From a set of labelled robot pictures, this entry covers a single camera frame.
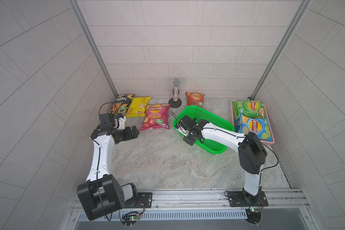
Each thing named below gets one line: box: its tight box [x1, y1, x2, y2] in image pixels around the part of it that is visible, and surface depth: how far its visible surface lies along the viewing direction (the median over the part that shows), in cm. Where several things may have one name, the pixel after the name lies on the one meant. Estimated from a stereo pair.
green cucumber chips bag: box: [232, 99, 266, 119], surface depth 98 cm
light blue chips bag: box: [234, 113, 273, 142], surface depth 87 cm
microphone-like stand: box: [168, 78, 182, 108], surface depth 101 cm
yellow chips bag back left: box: [125, 96, 152, 118], surface depth 104 cm
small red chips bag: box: [184, 92, 205, 109], surface depth 111 cm
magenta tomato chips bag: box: [139, 103, 172, 131], surface depth 96 cm
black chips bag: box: [109, 93, 136, 116], surface depth 107 cm
